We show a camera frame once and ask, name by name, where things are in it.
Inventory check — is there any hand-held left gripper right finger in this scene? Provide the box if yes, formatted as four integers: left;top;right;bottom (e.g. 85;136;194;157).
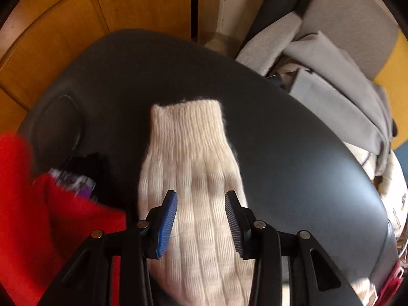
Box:
224;190;364;306

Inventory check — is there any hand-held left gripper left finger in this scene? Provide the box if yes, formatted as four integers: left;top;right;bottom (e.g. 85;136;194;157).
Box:
37;190;178;306

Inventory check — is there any cream knit sweater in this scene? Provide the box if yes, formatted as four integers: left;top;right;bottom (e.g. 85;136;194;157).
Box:
138;99;265;306

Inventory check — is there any bright red folded garment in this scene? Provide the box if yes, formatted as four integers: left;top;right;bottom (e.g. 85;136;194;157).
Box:
0;133;128;306

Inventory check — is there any white deer print pillow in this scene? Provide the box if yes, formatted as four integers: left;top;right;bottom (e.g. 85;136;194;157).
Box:
342;142;408;239

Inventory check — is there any grey garment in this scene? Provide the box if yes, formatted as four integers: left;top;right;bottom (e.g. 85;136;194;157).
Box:
236;14;399;176

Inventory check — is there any orange wooden wardrobe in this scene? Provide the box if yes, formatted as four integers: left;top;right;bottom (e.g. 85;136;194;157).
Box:
0;0;200;128

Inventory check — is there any black rolled mat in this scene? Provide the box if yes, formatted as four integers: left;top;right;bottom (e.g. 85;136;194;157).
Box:
244;0;319;47

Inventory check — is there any grey yellow blue sofa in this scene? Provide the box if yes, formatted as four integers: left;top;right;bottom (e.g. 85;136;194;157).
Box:
295;0;408;154

